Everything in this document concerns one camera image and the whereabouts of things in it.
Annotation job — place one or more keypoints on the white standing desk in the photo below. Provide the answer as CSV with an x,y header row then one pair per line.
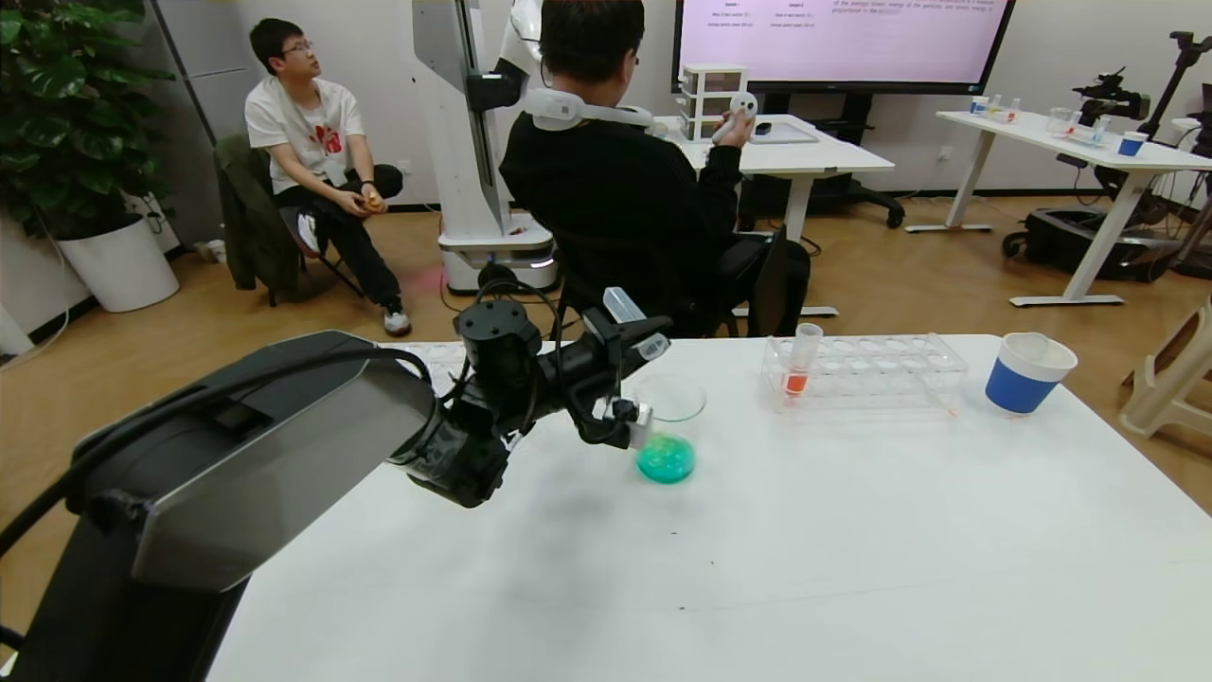
x,y
1042,135
824,159

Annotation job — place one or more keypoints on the large display screen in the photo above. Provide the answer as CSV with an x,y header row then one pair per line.
x,y
843,43

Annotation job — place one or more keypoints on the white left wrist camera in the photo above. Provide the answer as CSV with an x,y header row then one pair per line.
x,y
636,423

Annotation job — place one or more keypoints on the clear test tube rack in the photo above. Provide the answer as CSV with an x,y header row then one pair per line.
x,y
440,355
852,374

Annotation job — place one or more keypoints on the black office chair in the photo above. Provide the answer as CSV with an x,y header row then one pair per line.
x,y
781,284

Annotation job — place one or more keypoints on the small blue paper cup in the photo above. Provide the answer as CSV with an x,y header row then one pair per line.
x,y
1130,145

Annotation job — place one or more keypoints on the small clear tube rack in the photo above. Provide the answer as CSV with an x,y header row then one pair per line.
x,y
992,114
1079,135

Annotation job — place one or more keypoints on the tall white robot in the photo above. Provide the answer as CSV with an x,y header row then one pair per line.
x,y
464,114

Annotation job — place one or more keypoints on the man in white t-shirt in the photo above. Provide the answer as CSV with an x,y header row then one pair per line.
x,y
303,123

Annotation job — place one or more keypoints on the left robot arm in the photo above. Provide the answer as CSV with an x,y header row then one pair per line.
x,y
237,474

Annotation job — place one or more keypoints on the white plant pot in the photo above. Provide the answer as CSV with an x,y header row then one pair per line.
x,y
115,267

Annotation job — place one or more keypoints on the white drawer organizer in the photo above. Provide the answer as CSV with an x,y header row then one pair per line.
x,y
705,99

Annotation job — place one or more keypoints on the black screen stand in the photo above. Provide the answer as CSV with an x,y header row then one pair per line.
x,y
847,194

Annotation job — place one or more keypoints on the orange pigment test tube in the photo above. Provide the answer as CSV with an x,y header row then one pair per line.
x,y
795,383

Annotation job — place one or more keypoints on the white neck headset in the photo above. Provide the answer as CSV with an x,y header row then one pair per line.
x,y
559,109

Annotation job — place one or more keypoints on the person in black sweater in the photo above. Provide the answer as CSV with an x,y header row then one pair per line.
x,y
615,199

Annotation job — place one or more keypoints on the grey tablet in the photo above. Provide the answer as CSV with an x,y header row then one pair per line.
x,y
786,135

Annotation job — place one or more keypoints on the green potted plant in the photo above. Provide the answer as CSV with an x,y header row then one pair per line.
x,y
66,114

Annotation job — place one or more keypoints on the white handheld controller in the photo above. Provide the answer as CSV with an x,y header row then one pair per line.
x,y
743,104

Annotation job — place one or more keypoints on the tall grey cabinet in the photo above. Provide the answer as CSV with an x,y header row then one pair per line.
x,y
208,57

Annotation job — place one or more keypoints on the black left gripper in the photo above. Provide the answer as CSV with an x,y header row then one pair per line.
x,y
597,379

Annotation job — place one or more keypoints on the blue pigment test tube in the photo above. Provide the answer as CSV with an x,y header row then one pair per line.
x,y
623,305

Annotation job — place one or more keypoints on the glass beaker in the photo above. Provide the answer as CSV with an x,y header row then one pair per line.
x,y
668,462

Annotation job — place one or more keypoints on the beige plastic stool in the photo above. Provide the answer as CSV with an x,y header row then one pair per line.
x,y
1169,384

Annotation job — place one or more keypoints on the dark green jacket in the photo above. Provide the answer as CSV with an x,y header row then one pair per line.
x,y
244,216

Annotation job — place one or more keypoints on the black mobile robot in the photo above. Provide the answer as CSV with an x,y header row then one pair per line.
x,y
1070,242

